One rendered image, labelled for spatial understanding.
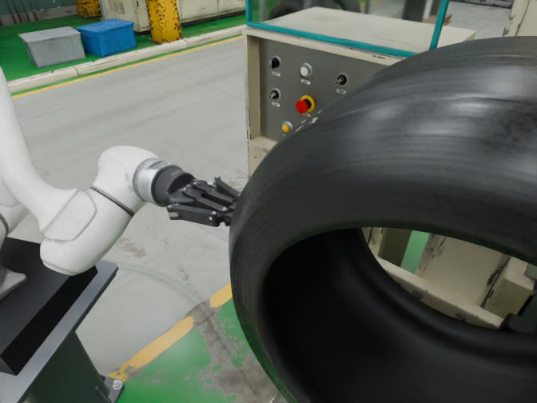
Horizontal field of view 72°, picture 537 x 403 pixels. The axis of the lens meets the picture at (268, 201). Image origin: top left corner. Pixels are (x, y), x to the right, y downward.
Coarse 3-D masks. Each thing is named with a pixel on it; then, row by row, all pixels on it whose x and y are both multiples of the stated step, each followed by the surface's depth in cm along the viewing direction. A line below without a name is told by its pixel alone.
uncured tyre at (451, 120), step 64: (448, 64) 31; (512, 64) 28; (320, 128) 31; (384, 128) 27; (448, 128) 24; (512, 128) 23; (256, 192) 37; (320, 192) 30; (384, 192) 27; (448, 192) 24; (512, 192) 22; (256, 256) 39; (320, 256) 68; (512, 256) 23; (256, 320) 45; (320, 320) 65; (384, 320) 69; (448, 320) 65; (320, 384) 59; (384, 384) 62; (448, 384) 62; (512, 384) 58
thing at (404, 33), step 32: (256, 0) 104; (288, 0) 98; (320, 0) 93; (352, 0) 88; (384, 0) 83; (416, 0) 79; (448, 0) 76; (288, 32) 102; (320, 32) 97; (352, 32) 91; (384, 32) 87; (416, 32) 82
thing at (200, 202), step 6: (186, 192) 66; (192, 192) 66; (198, 198) 64; (204, 198) 64; (198, 204) 64; (204, 204) 63; (210, 204) 63; (216, 204) 62; (216, 210) 62; (222, 210) 61; (228, 210) 61; (228, 222) 62
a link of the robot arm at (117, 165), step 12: (108, 156) 76; (120, 156) 75; (132, 156) 74; (144, 156) 74; (156, 156) 76; (108, 168) 74; (120, 168) 72; (132, 168) 72; (96, 180) 74; (108, 180) 72; (120, 180) 72; (132, 180) 72; (108, 192) 72; (120, 192) 72; (132, 192) 73; (120, 204) 72; (132, 204) 74; (144, 204) 77
